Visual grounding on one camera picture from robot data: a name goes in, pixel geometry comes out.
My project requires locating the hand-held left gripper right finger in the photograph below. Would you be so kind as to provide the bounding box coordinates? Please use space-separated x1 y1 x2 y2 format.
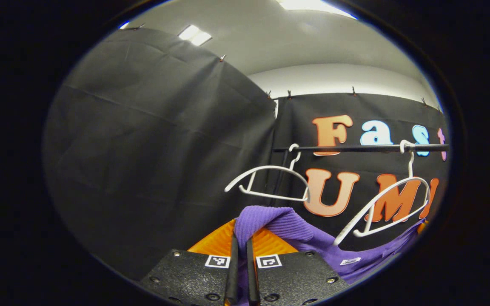
245 227 350 306

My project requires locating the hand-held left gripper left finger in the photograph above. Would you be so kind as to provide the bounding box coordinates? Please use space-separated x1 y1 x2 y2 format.
139 218 240 306

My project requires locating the purple ribbed shirt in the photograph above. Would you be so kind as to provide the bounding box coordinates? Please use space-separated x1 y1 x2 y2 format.
233 205 425 306

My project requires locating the white plastic hanger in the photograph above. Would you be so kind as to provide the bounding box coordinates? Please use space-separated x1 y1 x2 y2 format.
224 143 311 203
333 140 432 247

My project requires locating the black metal clothes rack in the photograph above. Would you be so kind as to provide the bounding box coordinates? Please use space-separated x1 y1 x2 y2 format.
266 144 450 209

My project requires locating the black backdrop cloth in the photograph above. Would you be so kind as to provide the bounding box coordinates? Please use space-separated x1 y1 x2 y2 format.
266 92 450 252
43 27 278 281

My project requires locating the ceiling light panel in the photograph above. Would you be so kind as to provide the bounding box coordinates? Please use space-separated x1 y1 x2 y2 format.
178 24 213 47
276 0 358 20

